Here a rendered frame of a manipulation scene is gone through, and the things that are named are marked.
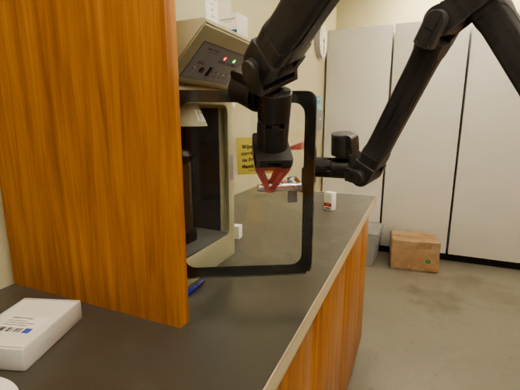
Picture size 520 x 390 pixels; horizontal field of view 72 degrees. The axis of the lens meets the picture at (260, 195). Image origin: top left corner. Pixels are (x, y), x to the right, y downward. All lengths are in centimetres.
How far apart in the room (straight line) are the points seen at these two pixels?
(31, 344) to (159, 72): 49
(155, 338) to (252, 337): 18
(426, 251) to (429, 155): 89
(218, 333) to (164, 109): 42
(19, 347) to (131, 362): 17
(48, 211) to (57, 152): 14
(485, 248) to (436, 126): 121
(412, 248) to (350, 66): 180
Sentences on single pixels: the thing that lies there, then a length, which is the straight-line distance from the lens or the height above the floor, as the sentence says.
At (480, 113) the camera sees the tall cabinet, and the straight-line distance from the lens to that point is 373.
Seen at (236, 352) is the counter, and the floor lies 94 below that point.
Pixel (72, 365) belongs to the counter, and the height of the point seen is 94.
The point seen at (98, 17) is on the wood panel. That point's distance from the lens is 76.
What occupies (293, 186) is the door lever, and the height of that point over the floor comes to 120.
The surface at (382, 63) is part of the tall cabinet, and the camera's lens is 375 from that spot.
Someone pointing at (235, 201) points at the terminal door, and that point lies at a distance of 76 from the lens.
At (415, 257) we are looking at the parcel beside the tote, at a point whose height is 14.
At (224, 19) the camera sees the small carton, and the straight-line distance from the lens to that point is 92.
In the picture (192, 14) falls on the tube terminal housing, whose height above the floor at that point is 156.
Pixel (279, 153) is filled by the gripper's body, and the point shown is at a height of 127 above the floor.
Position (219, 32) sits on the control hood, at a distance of 76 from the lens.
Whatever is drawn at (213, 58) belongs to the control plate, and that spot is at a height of 146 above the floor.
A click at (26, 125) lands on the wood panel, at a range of 91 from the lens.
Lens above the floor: 133
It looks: 12 degrees down
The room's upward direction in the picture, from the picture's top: straight up
